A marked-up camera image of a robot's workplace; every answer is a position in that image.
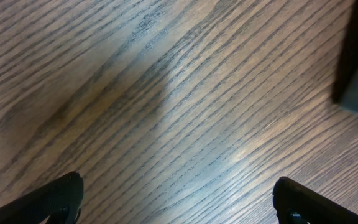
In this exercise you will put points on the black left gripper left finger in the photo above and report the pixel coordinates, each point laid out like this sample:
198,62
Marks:
56,202

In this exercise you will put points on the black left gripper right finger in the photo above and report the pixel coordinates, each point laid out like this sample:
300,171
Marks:
296,203

